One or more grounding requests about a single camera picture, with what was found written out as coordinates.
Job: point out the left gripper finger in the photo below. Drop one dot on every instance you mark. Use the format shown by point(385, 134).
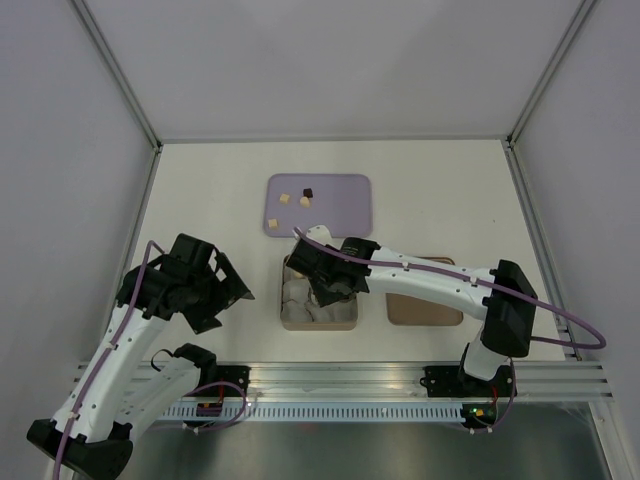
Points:
point(227, 283)
point(204, 318)

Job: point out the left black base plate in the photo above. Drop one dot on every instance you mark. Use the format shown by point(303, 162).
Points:
point(233, 374)

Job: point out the white slotted cable duct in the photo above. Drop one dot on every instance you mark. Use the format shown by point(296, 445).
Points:
point(317, 412)

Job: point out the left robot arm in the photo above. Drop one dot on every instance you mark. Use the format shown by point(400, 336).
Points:
point(94, 432)

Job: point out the purple tray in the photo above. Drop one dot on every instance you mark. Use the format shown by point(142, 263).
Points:
point(342, 202)

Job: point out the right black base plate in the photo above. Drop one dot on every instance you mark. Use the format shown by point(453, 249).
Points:
point(449, 381)

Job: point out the gold tin lid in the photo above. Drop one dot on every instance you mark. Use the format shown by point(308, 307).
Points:
point(406, 311)

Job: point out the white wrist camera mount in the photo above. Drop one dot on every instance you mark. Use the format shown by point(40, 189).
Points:
point(320, 234)

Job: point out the aluminium rail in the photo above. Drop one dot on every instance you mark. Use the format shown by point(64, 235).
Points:
point(541, 381)

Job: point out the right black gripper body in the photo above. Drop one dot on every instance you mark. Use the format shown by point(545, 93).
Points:
point(325, 294)

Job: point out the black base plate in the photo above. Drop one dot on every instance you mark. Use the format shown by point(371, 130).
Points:
point(449, 381)
point(233, 374)

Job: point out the gold tin box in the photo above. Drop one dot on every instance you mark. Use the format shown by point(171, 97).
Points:
point(300, 313)

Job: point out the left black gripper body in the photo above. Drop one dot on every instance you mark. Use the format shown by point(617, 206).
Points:
point(207, 293)

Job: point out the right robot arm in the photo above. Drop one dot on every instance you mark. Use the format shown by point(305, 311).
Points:
point(501, 298)

